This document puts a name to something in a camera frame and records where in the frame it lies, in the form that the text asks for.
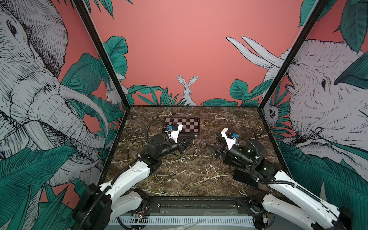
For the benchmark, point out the black corner frame post right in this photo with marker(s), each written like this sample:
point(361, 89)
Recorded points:
point(308, 26)

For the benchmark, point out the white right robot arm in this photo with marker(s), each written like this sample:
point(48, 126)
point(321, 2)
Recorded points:
point(306, 210)

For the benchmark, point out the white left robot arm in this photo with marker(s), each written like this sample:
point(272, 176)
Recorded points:
point(100, 204)

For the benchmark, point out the black corner frame post left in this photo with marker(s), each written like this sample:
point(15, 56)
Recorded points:
point(93, 33)

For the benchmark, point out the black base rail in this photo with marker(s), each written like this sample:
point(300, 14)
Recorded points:
point(200, 205)

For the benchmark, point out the black corner frame post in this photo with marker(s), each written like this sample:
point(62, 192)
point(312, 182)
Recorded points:
point(93, 33)
point(308, 26)

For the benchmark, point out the white slotted cable duct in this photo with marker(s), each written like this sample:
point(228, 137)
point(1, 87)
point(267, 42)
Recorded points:
point(238, 221)

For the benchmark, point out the dark chessboard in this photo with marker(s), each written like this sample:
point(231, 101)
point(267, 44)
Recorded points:
point(190, 125)

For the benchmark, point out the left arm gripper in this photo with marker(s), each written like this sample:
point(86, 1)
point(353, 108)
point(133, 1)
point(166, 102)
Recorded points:
point(180, 145)

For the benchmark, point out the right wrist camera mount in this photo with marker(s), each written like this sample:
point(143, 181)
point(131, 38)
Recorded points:
point(231, 138)

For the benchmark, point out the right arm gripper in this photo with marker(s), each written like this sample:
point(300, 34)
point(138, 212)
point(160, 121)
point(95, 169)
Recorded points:
point(227, 153)

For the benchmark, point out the purple smartphone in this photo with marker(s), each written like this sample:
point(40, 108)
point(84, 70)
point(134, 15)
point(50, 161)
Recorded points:
point(244, 178)

